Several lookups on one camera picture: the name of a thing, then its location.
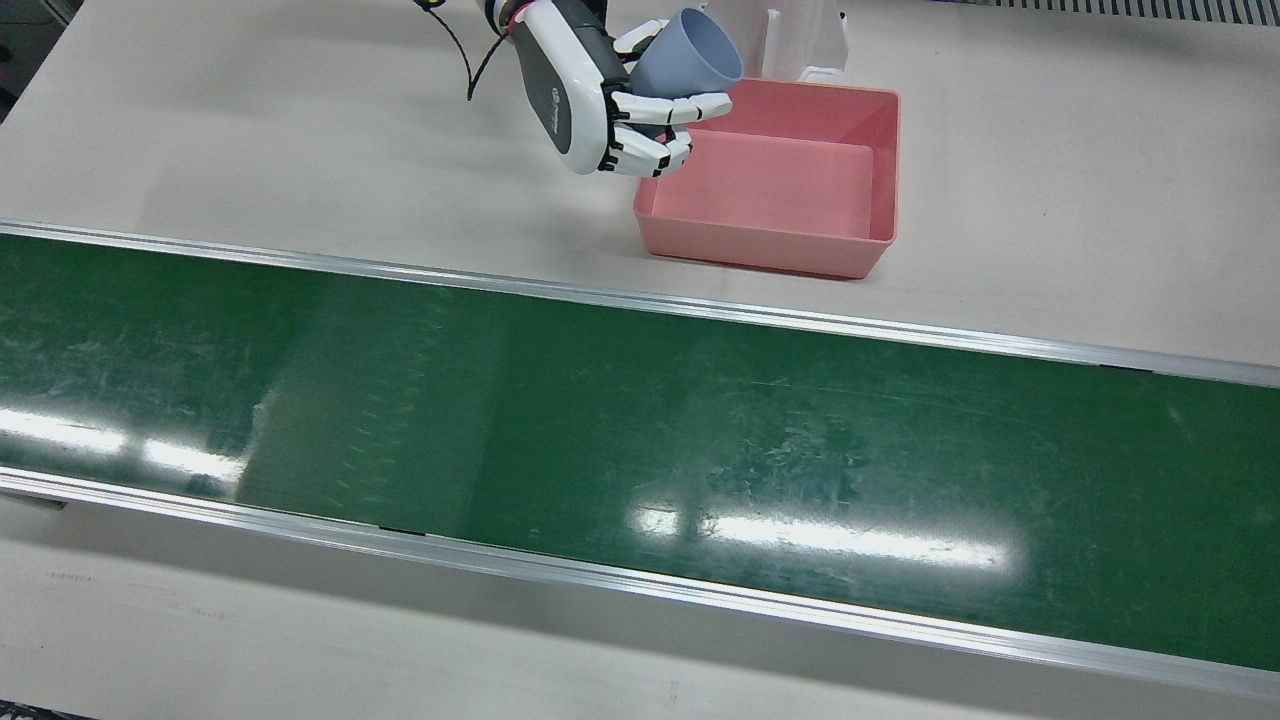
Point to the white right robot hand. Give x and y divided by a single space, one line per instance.
560 90

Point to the blue-grey plastic cup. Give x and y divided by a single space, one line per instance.
680 60

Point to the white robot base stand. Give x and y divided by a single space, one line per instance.
800 40

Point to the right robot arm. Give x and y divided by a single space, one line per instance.
498 10

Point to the pink plastic box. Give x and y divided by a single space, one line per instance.
770 180

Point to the green conveyor belt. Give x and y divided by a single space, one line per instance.
640 420

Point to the floor vent grille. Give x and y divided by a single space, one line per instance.
1100 8

